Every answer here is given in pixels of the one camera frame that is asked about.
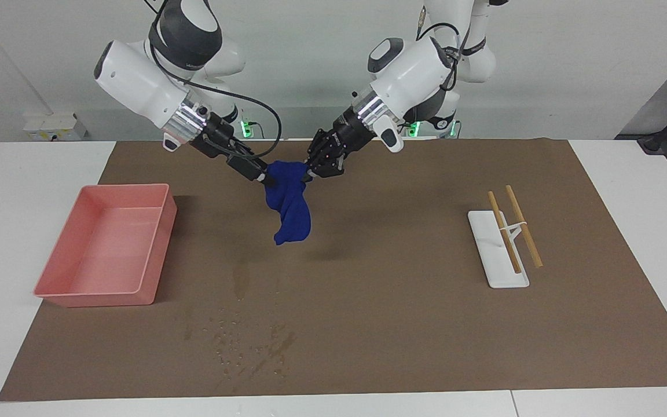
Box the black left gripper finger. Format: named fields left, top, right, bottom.
left=307, top=130, right=340, bottom=163
left=310, top=153, right=346, bottom=179

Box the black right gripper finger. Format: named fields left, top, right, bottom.
left=228, top=156, right=267, bottom=181
left=244, top=152, right=279, bottom=187

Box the blue towel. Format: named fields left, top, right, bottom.
left=264, top=161, right=313, bottom=246

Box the brown table mat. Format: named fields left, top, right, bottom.
left=0, top=138, right=667, bottom=402

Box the pink plastic bin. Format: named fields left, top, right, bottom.
left=34, top=184, right=178, bottom=308

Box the wooden rack rod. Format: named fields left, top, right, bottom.
left=505, top=185, right=543, bottom=268
left=488, top=191, right=522, bottom=274

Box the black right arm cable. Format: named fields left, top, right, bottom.
left=147, top=0, right=283, bottom=169

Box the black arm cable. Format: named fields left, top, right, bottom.
left=416, top=6, right=470, bottom=93
left=147, top=0, right=283, bottom=169

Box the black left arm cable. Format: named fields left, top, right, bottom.
left=416, top=6, right=470, bottom=93

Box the white wall socket box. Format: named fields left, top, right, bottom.
left=23, top=113, right=86, bottom=141

